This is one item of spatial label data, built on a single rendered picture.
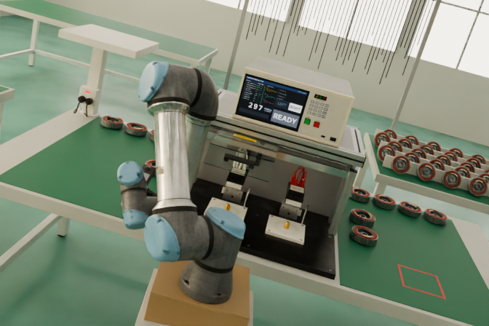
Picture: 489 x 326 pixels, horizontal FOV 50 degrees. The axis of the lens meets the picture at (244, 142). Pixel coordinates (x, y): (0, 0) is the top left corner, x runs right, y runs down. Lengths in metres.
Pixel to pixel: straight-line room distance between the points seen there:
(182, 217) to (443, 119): 7.59
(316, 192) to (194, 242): 1.04
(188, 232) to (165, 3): 7.43
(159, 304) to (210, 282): 0.15
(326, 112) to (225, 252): 0.85
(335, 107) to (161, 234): 0.99
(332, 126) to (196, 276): 0.90
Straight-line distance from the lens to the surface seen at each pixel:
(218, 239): 1.39
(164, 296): 1.46
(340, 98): 2.06
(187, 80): 1.46
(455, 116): 8.76
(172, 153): 1.39
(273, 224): 2.09
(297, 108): 2.07
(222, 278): 1.47
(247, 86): 2.07
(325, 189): 2.29
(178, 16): 8.59
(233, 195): 2.20
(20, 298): 2.77
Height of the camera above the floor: 1.69
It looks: 18 degrees down
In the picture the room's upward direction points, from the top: 15 degrees clockwise
